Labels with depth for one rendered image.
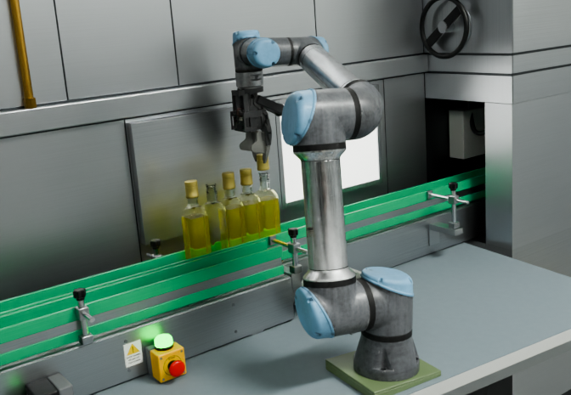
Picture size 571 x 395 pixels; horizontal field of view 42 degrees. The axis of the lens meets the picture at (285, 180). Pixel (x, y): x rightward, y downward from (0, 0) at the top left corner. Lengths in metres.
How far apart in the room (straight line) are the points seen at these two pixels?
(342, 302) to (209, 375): 0.42
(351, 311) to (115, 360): 0.58
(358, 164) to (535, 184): 0.61
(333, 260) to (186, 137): 0.69
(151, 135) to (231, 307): 0.51
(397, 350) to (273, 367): 0.32
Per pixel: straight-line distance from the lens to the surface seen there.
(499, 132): 2.51
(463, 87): 2.58
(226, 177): 2.01
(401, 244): 2.41
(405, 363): 1.70
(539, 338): 1.96
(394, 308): 1.65
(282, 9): 2.28
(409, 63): 2.61
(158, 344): 1.80
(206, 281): 1.89
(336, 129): 1.56
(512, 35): 2.45
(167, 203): 2.08
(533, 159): 2.59
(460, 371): 1.79
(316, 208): 1.57
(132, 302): 1.81
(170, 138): 2.06
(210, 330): 1.92
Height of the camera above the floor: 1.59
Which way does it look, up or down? 13 degrees down
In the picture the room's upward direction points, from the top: 4 degrees counter-clockwise
